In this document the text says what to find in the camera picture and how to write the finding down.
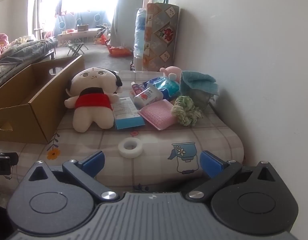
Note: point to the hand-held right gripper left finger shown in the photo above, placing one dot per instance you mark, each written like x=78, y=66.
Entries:
x=93, y=163

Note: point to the folding stool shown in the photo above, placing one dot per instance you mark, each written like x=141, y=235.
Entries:
x=77, y=48

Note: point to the pale pink box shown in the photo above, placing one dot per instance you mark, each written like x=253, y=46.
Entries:
x=147, y=1

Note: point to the small cardboard box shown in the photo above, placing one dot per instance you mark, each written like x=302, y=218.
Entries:
x=82, y=28

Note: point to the brown cardboard box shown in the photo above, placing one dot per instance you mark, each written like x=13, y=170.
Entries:
x=43, y=92

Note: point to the pink scrubbing sponge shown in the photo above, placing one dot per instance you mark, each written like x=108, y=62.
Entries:
x=157, y=115

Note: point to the white tape roll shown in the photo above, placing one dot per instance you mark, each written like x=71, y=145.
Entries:
x=130, y=148

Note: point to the small white red tube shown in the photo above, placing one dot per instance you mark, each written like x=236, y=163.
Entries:
x=137, y=88

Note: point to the teal towel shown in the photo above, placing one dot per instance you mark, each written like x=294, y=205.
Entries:
x=197, y=85

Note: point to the pink pig plush toy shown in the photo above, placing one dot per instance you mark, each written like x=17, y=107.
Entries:
x=172, y=72

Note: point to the green white knitted cloth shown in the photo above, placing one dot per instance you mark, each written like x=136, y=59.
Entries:
x=187, y=111

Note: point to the white red tissue pack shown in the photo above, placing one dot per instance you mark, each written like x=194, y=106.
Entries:
x=149, y=96

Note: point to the low wooden table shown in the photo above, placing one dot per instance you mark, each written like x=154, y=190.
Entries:
x=76, y=35

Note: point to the dark bed with grey quilt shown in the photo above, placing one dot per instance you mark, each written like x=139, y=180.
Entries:
x=26, y=50

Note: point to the blue white flat carton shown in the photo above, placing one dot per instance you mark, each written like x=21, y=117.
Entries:
x=126, y=115

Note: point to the blue bubble wrap roll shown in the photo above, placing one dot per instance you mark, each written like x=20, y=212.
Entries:
x=139, y=30

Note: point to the blue hanging sheet with circles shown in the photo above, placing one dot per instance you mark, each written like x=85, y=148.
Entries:
x=68, y=21

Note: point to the cream plush doll red shirt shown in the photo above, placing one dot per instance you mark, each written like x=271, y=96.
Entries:
x=92, y=110

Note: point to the blue wet wipes packet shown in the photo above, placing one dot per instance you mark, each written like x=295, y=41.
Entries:
x=166, y=86

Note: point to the parked scooter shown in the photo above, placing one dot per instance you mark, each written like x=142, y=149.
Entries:
x=102, y=33

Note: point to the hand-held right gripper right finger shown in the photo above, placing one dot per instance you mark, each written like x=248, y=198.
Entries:
x=210, y=163

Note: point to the fruit patterned covered cabinet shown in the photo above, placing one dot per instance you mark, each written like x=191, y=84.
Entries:
x=161, y=37

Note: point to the grey curtain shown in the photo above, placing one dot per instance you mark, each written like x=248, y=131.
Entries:
x=124, y=17

